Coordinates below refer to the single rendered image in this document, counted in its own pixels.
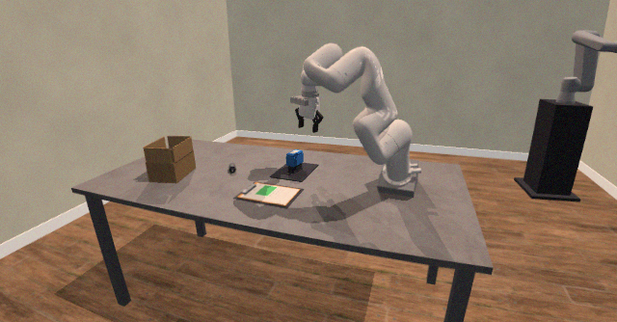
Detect brown cardboard box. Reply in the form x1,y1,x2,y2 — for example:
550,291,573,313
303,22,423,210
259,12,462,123
144,136,196,183

